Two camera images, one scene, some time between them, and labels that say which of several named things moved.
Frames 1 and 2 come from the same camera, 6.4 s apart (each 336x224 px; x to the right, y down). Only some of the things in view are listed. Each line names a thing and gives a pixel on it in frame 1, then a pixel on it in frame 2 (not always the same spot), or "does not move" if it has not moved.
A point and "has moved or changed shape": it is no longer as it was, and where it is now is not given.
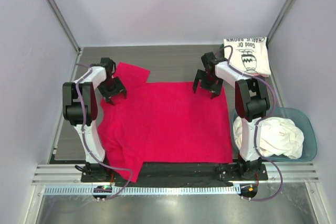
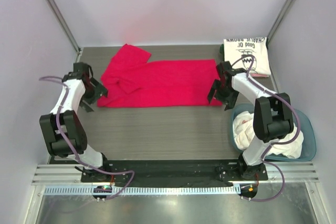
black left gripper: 107,95 -> 99,92
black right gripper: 200,75 -> 230,101
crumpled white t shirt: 277,136 does not move
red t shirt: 163,122 has moved or changed shape
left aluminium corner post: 58,12 does not move
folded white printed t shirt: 250,55 does not move
